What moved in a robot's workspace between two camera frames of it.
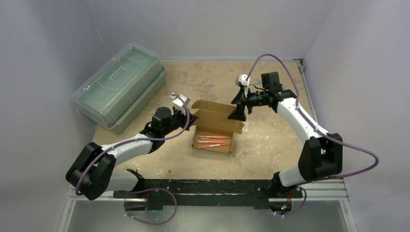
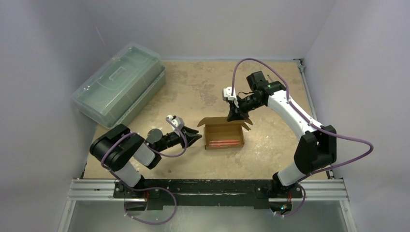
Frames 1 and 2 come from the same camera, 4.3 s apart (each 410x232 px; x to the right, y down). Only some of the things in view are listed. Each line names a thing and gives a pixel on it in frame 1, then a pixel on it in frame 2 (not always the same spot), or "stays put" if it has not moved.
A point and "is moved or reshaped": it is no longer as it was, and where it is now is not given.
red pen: [202, 141] is moved or reshaped
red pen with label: [214, 145] is moved or reshaped
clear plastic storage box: [119, 87] stays put
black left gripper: [184, 118] to [191, 136]
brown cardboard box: [213, 131] is moved or reshaped
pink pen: [214, 137] to [224, 140]
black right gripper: [242, 101] stays put
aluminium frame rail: [72, 198] stays put
